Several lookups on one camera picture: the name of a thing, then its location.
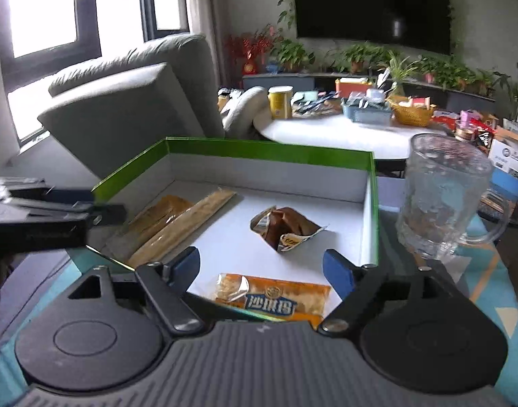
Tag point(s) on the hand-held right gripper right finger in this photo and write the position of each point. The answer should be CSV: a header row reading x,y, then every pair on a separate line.
x,y
337,269

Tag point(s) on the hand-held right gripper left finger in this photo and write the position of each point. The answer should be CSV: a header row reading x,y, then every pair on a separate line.
x,y
186,265

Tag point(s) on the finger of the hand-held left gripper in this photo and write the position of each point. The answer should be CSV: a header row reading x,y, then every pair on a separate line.
x,y
108,215
42,193

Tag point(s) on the orange snack packet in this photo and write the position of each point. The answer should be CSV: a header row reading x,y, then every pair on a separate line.
x,y
284,293

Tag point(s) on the green cardboard box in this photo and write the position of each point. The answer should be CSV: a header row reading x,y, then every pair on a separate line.
x,y
309,195

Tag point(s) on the clear tan biscuit packet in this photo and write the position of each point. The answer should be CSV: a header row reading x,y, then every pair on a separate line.
x,y
186,220

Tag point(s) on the orange-brown snack packet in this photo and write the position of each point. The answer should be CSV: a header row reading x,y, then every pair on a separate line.
x,y
163,210

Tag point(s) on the brown torn snack packet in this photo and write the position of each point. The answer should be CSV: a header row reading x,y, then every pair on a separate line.
x,y
284,225

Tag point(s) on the grey sofa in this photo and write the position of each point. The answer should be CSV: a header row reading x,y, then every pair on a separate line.
x,y
127,106

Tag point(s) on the clear glass mug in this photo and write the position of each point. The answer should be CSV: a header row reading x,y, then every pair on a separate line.
x,y
441,186

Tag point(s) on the white round table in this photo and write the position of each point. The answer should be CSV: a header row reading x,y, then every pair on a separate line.
x,y
326,133

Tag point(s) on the blue plastic basket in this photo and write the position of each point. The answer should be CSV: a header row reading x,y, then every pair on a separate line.
x,y
367,113

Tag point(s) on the white cushion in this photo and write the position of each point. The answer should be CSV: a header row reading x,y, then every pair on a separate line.
x,y
244,110

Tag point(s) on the yellow woven basket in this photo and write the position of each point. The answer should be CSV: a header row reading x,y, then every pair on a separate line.
x,y
411,114

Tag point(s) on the teal bowl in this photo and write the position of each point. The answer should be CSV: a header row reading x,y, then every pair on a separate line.
x,y
309,96

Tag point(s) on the yellow can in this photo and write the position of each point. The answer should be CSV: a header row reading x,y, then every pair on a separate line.
x,y
280,104

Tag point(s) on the orange storage box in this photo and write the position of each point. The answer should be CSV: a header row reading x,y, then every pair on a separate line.
x,y
354,88

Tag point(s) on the large black-framed window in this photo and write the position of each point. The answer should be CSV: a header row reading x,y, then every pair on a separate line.
x,y
42,8

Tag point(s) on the clear plastic cup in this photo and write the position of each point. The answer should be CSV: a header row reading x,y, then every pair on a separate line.
x,y
464,131

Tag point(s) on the pile of snack bags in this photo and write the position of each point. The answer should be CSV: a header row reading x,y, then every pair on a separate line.
x,y
481,129

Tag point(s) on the spider plant in vase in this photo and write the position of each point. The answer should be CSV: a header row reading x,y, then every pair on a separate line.
x,y
396,72

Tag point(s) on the small potted plant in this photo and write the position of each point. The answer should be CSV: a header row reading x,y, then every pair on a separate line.
x,y
358,57

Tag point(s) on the grey television cabinet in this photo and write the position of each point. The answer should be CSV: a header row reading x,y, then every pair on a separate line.
x,y
466,98

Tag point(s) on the red flower decoration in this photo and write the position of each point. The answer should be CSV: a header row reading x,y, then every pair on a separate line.
x,y
250,48

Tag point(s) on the broad-leaf potted plant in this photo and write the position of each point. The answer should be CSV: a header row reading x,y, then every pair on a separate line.
x,y
290,55

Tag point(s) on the row of potted plants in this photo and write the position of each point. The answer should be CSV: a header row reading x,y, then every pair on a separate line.
x,y
454,74

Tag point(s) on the white curtain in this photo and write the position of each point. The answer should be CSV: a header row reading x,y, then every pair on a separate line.
x,y
203,8

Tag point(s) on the tall leafy plant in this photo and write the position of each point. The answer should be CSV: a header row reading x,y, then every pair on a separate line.
x,y
517,89

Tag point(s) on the black wall television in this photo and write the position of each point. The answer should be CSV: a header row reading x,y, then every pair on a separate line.
x,y
369,4

